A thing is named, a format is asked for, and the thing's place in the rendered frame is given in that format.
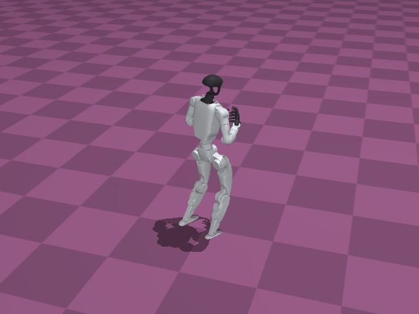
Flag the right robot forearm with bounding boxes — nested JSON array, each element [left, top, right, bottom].
[[229, 123, 240, 143]]

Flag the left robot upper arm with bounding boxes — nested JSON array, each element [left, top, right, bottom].
[[185, 96, 201, 126]]

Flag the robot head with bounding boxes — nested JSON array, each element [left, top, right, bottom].
[[200, 75, 223, 105]]

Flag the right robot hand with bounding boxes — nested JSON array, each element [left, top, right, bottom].
[[231, 107, 240, 126]]

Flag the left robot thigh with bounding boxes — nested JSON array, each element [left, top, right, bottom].
[[192, 147, 211, 193]]

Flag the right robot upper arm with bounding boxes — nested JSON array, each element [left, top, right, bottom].
[[215, 107, 231, 145]]

